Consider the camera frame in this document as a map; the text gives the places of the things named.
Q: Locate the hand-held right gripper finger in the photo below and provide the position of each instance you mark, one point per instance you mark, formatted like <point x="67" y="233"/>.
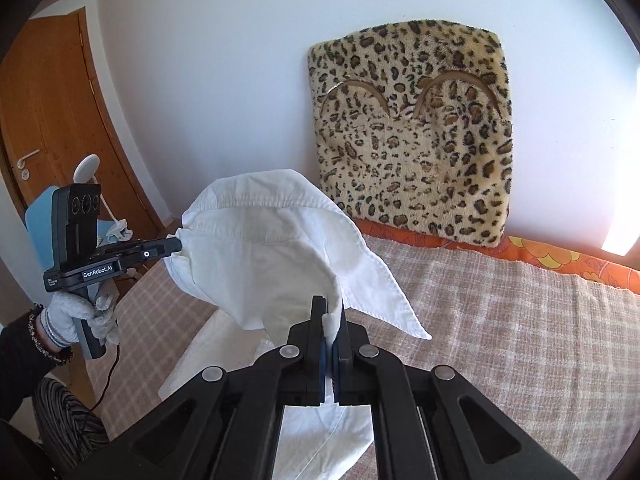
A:
<point x="324" y="360"/>
<point x="336" y="360"/>

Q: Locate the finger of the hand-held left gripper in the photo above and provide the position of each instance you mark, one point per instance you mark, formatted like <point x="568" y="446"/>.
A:
<point x="150" y="250"/>

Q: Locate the white shirt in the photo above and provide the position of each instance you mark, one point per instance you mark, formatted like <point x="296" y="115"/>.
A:
<point x="260" y="260"/>

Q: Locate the person's left forearm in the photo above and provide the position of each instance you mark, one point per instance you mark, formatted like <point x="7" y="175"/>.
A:
<point x="20" y="360"/>

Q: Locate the person's left hand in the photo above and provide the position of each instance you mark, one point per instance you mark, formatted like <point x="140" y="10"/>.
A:
<point x="62" y="312"/>

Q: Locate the white clip-on lamp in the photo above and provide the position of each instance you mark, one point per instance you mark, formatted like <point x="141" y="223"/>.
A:
<point x="86" y="170"/>

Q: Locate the wooden door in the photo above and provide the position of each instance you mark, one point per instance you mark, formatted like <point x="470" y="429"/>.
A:
<point x="60" y="110"/>

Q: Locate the beige plaid blanket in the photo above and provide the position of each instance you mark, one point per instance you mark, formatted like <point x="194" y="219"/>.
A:
<point x="500" y="335"/>

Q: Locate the striped pants leg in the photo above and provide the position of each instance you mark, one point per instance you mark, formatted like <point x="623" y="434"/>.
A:
<point x="70" y="420"/>

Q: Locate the orange floral bed sheet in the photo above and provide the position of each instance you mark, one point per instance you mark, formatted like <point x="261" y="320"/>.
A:
<point x="550" y="255"/>

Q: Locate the leopard print cushion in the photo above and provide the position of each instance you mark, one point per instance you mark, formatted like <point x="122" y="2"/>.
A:
<point x="415" y="135"/>

